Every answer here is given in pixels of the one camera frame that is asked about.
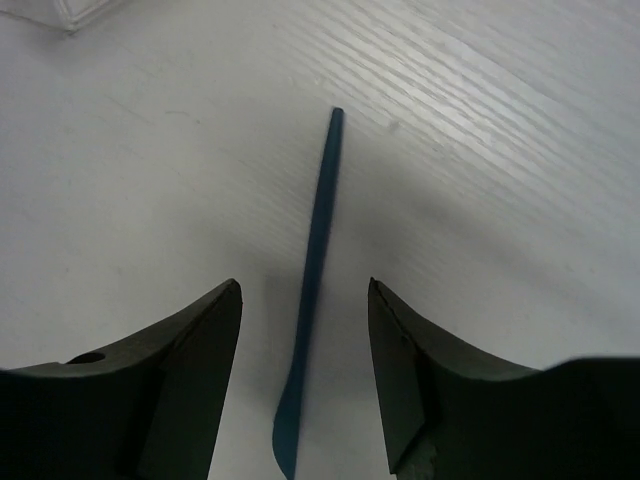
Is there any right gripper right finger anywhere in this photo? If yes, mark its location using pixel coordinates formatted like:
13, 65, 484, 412
368, 280, 639, 479

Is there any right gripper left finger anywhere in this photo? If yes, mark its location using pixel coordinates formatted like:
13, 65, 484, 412
1, 279, 242, 479

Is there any blue plastic knife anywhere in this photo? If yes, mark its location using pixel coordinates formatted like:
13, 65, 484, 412
272, 107, 345, 480

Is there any clear container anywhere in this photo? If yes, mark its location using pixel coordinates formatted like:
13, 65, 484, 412
1, 0, 118, 33

